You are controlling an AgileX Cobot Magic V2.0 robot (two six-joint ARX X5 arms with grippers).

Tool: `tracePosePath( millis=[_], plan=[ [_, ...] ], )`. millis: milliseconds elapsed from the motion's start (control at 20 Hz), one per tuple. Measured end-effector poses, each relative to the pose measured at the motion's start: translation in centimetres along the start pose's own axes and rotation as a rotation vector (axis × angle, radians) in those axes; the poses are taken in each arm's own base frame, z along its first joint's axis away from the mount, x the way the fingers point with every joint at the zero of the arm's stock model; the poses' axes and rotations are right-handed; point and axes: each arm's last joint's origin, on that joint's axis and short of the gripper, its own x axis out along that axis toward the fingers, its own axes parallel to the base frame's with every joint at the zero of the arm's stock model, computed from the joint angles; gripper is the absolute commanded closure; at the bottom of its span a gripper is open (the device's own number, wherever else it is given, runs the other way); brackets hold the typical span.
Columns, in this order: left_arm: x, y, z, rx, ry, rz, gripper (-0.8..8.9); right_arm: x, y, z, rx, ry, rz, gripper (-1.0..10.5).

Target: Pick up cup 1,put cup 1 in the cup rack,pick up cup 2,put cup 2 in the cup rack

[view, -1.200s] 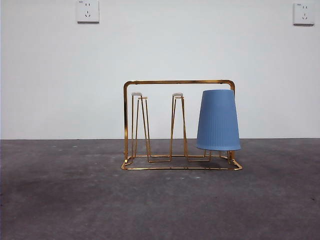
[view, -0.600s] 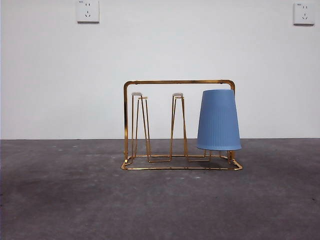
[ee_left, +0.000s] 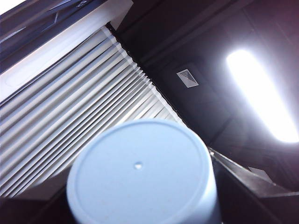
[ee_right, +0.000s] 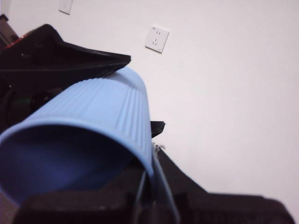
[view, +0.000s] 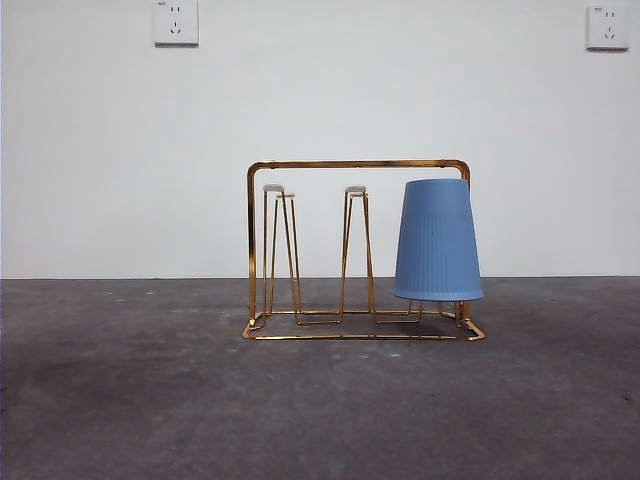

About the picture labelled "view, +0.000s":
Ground blue ribbed plastic cup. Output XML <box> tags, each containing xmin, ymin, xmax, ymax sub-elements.
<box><xmin>392</xmin><ymin>178</ymin><xmax>485</xmax><ymax>303</ymax></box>

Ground gold wire cup rack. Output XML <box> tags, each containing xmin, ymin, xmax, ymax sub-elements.
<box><xmin>240</xmin><ymin>158</ymin><xmax>488</xmax><ymax>343</ymax></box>

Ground white wall socket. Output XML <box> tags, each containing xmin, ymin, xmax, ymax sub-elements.
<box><xmin>585</xmin><ymin>4</ymin><xmax>631</xmax><ymax>53</ymax></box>
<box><xmin>152</xmin><ymin>0</ymin><xmax>200</xmax><ymax>49</ymax></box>

